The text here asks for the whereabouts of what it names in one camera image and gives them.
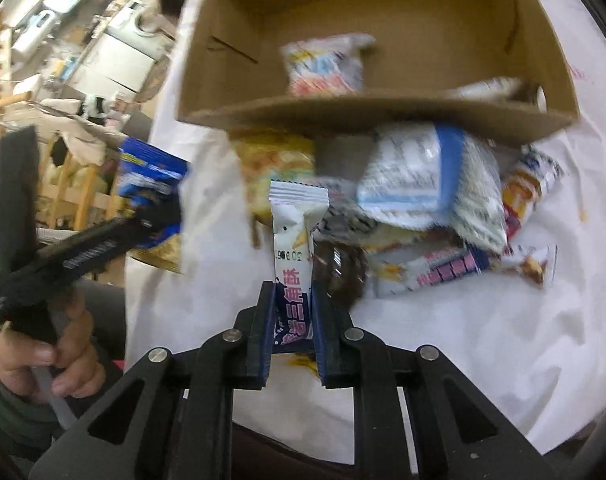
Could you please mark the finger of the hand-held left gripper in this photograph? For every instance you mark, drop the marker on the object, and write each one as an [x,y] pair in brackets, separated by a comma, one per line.
[158,215]

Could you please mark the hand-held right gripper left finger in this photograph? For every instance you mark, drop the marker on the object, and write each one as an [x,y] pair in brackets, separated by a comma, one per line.
[264,330]

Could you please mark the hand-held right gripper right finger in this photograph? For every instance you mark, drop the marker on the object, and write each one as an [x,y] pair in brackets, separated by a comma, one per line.
[324,345]

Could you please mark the dark blue snack packet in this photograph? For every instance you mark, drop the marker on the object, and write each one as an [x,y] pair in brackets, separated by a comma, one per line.
[148,165]

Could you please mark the white blue wafer snack packet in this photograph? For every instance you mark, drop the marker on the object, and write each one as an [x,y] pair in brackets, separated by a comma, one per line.
[292,240]

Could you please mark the brown cardboard box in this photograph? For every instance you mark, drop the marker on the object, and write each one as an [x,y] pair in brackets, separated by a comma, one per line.
[223,75]

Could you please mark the white red rice cracker packet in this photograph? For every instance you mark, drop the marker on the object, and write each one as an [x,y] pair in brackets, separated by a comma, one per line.
[525,185]

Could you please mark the person's left forearm green sleeve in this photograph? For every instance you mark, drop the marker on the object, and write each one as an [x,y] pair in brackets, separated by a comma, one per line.
[13,422]

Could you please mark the person's left hand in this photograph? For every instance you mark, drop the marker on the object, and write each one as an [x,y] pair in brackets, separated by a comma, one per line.
[73,360]

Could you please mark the golden snack packet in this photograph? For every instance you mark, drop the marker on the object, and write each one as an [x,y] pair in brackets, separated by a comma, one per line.
[163,255]

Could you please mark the wooden rack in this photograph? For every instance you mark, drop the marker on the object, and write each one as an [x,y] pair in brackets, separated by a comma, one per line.
[78,195]

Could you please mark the yellow snack packet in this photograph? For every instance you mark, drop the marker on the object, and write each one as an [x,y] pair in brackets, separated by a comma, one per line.
[278,165]

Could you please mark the pink blue label snack packet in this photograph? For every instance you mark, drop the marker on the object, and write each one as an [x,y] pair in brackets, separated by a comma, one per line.
[433,267]

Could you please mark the white cabinet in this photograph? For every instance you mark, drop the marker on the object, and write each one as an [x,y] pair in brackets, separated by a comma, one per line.
[123,60]

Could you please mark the white printed bed sheet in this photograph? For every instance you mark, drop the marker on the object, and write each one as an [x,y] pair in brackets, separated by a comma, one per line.
[483,360]

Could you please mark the large blue white snack packet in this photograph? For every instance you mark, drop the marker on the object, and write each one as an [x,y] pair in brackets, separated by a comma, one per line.
[408,175]

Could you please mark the white printed snack bag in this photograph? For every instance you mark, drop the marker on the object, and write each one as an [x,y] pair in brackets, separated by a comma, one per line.
[480,200]

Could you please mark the white pink snack packet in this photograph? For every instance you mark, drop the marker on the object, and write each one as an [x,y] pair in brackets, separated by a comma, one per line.
[323,67]

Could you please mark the small white brown snack packet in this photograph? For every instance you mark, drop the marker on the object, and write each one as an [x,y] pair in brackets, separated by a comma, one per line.
[535,265]

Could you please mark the white crumpled snack packet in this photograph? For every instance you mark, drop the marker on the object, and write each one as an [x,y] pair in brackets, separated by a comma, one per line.
[488,89]

